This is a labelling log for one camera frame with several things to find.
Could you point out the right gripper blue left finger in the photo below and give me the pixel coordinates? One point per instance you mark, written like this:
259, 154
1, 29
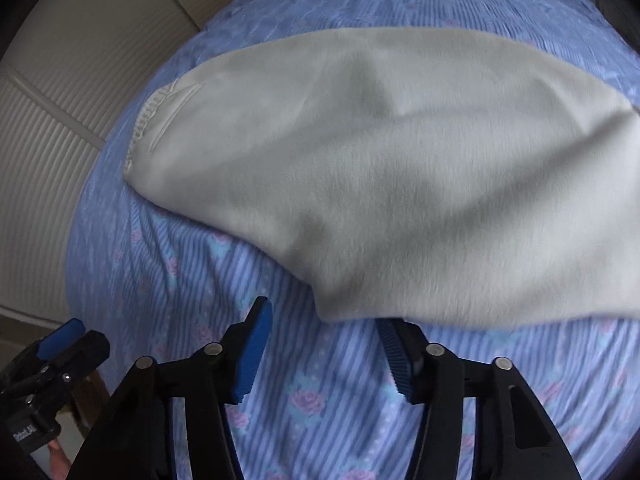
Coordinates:
134, 435

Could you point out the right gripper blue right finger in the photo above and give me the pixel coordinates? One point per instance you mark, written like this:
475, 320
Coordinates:
514, 436

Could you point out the cream white pants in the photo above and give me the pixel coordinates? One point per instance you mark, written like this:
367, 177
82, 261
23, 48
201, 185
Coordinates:
442, 175

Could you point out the person's left hand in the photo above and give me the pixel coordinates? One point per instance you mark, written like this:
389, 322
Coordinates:
59, 463

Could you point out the blue floral bed sheet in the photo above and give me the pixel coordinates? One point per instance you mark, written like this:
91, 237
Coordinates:
324, 404

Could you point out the beige wardrobe doors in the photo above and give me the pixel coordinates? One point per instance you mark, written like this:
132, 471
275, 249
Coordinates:
68, 69

